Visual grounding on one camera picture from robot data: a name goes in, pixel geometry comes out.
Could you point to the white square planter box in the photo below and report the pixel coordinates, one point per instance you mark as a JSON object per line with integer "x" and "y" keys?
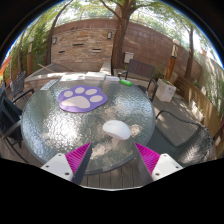
{"x": 165, "y": 90}

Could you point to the thick forked tree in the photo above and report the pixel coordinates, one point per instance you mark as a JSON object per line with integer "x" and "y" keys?
{"x": 119, "y": 43}

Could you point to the raised stone basin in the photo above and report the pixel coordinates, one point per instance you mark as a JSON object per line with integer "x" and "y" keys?
{"x": 56, "y": 68}

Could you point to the white computer mouse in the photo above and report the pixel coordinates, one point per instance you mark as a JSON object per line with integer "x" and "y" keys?
{"x": 116, "y": 129}

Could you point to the slim straight tree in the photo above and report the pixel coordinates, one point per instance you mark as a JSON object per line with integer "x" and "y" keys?
{"x": 190, "y": 56}

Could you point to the dark mesh armchair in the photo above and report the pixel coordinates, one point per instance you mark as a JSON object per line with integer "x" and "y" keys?
{"x": 195, "y": 146}

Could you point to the grey wall utility box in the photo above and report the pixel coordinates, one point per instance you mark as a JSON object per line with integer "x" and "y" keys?
{"x": 128, "y": 57}

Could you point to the low white planter boxes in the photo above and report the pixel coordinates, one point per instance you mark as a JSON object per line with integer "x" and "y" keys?
{"x": 198, "y": 111}

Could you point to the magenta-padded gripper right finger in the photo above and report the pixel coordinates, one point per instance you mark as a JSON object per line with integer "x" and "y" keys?
{"x": 165, "y": 165}

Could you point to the small green object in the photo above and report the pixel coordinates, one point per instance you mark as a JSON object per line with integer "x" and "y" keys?
{"x": 125, "y": 82}

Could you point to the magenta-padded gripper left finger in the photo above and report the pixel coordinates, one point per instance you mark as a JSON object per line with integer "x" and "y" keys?
{"x": 58, "y": 165}

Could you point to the long wooden stick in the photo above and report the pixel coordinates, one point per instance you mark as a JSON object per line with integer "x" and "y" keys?
{"x": 45, "y": 67}

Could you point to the dark wall lamp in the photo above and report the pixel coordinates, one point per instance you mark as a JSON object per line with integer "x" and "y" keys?
{"x": 109, "y": 35}
{"x": 54, "y": 40}

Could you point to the thin leaning tree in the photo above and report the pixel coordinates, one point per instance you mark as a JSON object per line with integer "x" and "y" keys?
{"x": 50, "y": 43}

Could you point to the white printed strip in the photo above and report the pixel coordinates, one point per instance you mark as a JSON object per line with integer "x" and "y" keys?
{"x": 50, "y": 84}

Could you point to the purple paw-shaped mouse pad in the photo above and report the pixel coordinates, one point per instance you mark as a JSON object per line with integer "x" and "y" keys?
{"x": 81, "y": 100}

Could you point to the dark mesh chair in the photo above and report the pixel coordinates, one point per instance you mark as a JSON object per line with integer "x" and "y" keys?
{"x": 18, "y": 83}

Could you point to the small pale booklet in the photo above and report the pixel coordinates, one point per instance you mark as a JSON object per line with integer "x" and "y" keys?
{"x": 112, "y": 78}

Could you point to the open colourful magazine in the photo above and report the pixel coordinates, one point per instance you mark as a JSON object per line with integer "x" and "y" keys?
{"x": 72, "y": 77}

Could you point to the dark slatted armchair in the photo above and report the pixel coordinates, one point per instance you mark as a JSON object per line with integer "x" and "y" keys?
{"x": 141, "y": 69}

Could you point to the dark metal chair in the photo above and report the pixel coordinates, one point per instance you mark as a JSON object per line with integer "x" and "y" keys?
{"x": 8, "y": 120}

